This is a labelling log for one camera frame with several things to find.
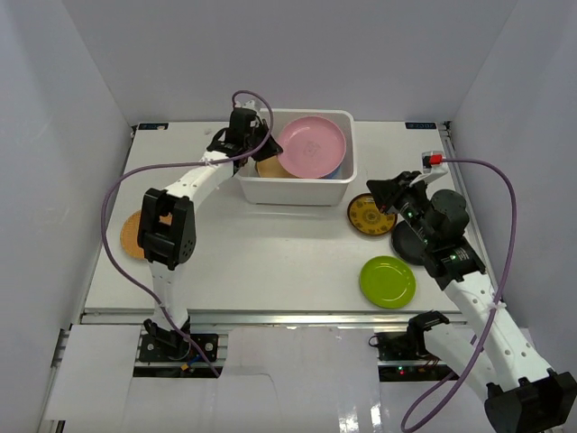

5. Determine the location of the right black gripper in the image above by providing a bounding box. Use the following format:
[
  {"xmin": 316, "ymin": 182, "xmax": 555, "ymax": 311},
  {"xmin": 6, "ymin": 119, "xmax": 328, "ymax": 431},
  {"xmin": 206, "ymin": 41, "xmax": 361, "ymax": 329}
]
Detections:
[{"xmin": 366, "ymin": 172, "xmax": 436, "ymax": 247}]

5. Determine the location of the tan yellow round plate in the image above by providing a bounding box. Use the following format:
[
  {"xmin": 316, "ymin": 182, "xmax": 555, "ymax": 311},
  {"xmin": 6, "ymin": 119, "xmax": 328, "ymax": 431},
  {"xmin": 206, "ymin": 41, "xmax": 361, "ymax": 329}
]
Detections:
[{"xmin": 255, "ymin": 156, "xmax": 294, "ymax": 179}]

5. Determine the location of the pink round plate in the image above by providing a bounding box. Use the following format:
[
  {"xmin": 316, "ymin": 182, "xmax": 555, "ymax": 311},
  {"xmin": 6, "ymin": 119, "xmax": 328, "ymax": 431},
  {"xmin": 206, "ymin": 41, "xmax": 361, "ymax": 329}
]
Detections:
[{"xmin": 277, "ymin": 115, "xmax": 346, "ymax": 179}]

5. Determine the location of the blue round plate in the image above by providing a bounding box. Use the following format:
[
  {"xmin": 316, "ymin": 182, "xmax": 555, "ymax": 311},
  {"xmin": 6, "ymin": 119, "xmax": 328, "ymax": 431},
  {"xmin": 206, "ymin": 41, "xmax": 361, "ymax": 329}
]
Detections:
[{"xmin": 324, "ymin": 160, "xmax": 353, "ymax": 180}]

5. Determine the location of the black round plate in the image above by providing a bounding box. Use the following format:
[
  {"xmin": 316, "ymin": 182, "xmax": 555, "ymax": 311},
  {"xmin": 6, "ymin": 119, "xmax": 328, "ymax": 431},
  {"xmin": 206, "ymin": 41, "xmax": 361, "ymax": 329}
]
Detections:
[{"xmin": 391, "ymin": 221, "xmax": 425, "ymax": 266}]

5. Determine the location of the lime green round plate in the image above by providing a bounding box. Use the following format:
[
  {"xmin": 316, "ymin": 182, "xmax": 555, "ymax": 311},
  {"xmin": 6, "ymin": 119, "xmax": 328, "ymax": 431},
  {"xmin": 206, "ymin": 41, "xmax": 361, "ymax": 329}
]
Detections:
[{"xmin": 359, "ymin": 256, "xmax": 417, "ymax": 309}]

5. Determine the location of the orange woven round plate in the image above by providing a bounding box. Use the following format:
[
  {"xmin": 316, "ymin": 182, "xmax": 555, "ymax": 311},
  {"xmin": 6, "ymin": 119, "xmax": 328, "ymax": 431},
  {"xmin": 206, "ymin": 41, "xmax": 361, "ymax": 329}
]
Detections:
[{"xmin": 120, "ymin": 211, "xmax": 145, "ymax": 261}]

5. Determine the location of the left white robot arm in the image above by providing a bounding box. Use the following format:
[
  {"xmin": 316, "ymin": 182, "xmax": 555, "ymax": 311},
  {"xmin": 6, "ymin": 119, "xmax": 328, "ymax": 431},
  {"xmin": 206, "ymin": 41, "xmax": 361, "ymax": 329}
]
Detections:
[{"xmin": 137, "ymin": 100, "xmax": 282, "ymax": 360}]

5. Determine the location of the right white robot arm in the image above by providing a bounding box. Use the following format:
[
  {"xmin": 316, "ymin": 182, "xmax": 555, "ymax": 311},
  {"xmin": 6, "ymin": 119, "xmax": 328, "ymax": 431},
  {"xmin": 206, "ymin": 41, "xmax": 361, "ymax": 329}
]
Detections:
[{"xmin": 366, "ymin": 171, "xmax": 576, "ymax": 432}]

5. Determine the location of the white plastic bin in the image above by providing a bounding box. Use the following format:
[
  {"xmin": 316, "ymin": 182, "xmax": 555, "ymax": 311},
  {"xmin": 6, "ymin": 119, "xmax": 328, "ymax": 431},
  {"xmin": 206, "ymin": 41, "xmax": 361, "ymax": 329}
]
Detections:
[{"xmin": 235, "ymin": 108, "xmax": 357, "ymax": 206}]

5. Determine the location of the brown gold patterned plate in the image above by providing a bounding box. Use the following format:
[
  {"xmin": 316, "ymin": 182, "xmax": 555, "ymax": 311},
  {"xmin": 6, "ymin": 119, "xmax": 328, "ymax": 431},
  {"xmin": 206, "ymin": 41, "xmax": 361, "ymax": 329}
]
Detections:
[{"xmin": 346, "ymin": 193, "xmax": 398, "ymax": 237}]

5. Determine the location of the right blue corner label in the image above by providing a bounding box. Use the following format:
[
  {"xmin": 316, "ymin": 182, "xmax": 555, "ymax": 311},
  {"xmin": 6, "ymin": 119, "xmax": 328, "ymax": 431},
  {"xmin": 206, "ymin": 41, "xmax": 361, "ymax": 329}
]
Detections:
[{"xmin": 405, "ymin": 122, "xmax": 437, "ymax": 130}]

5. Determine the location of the blue corner label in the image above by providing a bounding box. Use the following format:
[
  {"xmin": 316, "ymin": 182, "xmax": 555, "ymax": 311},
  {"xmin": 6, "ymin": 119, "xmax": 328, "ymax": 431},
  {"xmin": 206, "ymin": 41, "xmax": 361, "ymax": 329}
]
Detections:
[
  {"xmin": 137, "ymin": 123, "xmax": 169, "ymax": 131},
  {"xmin": 405, "ymin": 122, "xmax": 437, "ymax": 130}
]

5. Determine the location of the left blue corner label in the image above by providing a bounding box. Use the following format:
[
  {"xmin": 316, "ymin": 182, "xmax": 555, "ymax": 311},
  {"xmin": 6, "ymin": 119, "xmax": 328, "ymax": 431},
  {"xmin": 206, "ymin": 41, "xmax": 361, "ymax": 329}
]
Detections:
[{"xmin": 137, "ymin": 123, "xmax": 169, "ymax": 131}]

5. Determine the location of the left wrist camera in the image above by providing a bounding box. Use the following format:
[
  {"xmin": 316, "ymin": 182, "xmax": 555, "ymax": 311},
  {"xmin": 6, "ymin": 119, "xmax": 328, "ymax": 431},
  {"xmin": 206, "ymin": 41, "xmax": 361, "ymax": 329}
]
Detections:
[{"xmin": 233, "ymin": 99, "xmax": 261, "ymax": 113}]

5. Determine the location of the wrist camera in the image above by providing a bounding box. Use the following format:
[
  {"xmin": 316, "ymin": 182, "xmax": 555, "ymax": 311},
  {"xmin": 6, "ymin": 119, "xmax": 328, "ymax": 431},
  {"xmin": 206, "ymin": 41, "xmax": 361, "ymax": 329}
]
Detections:
[
  {"xmin": 233, "ymin": 99, "xmax": 261, "ymax": 113},
  {"xmin": 410, "ymin": 151, "xmax": 449, "ymax": 186}
]

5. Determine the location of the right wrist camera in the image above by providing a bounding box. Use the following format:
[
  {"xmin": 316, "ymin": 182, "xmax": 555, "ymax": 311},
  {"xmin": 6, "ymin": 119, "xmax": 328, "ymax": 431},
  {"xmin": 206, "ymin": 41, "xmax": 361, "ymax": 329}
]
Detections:
[{"xmin": 410, "ymin": 151, "xmax": 449, "ymax": 186}]

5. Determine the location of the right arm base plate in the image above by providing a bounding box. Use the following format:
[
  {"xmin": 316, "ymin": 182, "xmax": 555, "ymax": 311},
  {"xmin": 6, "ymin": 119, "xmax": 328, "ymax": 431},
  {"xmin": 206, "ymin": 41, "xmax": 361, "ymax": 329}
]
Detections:
[{"xmin": 369, "ymin": 315, "xmax": 465, "ymax": 382}]

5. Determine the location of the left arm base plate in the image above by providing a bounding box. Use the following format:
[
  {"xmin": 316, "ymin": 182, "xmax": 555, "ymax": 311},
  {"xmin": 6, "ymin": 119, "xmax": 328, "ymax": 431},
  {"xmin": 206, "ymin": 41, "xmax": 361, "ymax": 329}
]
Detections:
[{"xmin": 133, "ymin": 332, "xmax": 223, "ymax": 379}]

